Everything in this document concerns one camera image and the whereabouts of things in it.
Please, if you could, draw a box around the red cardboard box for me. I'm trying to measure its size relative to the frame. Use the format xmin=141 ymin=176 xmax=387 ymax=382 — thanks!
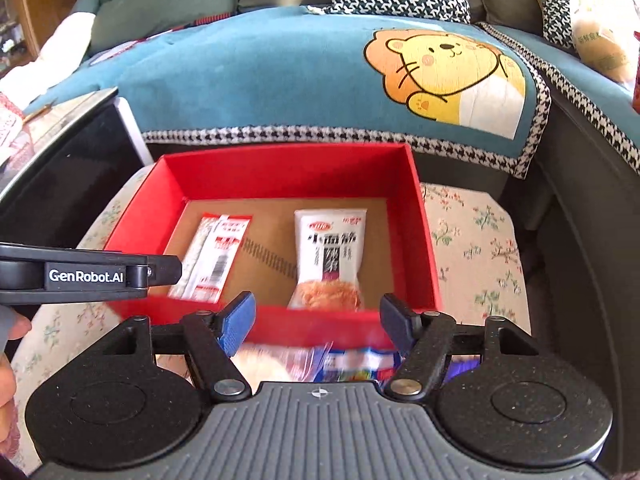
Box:
xmin=102 ymin=142 xmax=443 ymax=351

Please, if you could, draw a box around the long white red snack packet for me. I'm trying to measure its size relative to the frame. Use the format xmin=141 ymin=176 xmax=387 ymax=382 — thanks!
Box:
xmin=167 ymin=214 xmax=253 ymax=303

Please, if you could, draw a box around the dark grey sofa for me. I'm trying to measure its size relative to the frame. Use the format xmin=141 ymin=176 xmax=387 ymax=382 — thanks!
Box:
xmin=70 ymin=0 xmax=640 ymax=461

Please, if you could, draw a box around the green cushion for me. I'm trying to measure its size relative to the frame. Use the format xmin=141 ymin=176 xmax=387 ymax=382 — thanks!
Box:
xmin=87 ymin=0 xmax=243 ymax=58

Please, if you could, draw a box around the small orange houndstooth pillow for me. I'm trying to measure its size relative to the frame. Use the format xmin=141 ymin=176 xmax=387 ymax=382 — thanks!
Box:
xmin=527 ymin=0 xmax=581 ymax=51

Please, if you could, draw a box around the person's left hand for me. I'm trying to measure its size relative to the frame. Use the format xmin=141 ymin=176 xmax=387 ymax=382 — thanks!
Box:
xmin=0 ymin=309 xmax=32 ymax=413

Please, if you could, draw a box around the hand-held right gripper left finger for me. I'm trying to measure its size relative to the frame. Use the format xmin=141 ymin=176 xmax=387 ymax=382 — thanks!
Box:
xmin=117 ymin=290 xmax=257 ymax=403

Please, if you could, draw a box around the beige clear snack packet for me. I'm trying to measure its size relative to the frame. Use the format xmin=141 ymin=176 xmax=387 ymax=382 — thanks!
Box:
xmin=232 ymin=345 xmax=293 ymax=383

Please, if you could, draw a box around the blue lion print blanket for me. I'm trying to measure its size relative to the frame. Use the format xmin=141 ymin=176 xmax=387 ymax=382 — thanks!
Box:
xmin=25 ymin=5 xmax=551 ymax=181

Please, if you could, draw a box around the purple snack packet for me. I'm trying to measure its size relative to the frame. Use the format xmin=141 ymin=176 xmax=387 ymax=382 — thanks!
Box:
xmin=447 ymin=354 xmax=483 ymax=378

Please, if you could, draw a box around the floral seat cushion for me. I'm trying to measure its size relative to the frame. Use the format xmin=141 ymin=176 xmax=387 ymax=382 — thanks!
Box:
xmin=10 ymin=165 xmax=526 ymax=461

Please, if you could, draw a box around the white plastic bag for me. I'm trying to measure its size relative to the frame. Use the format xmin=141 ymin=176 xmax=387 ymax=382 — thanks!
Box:
xmin=567 ymin=0 xmax=640 ymax=83

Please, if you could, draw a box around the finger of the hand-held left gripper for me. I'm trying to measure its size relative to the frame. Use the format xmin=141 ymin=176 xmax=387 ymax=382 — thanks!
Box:
xmin=146 ymin=254 xmax=184 ymax=287

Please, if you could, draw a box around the blue white sausage packet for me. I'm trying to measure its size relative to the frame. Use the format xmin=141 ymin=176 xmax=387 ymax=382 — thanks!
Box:
xmin=312 ymin=342 xmax=406 ymax=383

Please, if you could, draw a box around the white cloth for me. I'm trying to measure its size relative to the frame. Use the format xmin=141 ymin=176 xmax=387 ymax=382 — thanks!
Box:
xmin=0 ymin=10 xmax=96 ymax=91

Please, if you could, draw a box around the blue houndstooth trimmed sofa cover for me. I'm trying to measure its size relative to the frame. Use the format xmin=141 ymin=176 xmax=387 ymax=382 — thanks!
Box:
xmin=475 ymin=20 xmax=640 ymax=176

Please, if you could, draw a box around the black glossy side table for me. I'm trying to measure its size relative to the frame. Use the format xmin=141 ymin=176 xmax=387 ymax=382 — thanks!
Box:
xmin=0 ymin=87 xmax=151 ymax=251

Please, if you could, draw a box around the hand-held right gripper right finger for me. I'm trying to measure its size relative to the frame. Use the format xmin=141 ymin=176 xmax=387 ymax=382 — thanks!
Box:
xmin=380 ymin=293 xmax=533 ymax=403

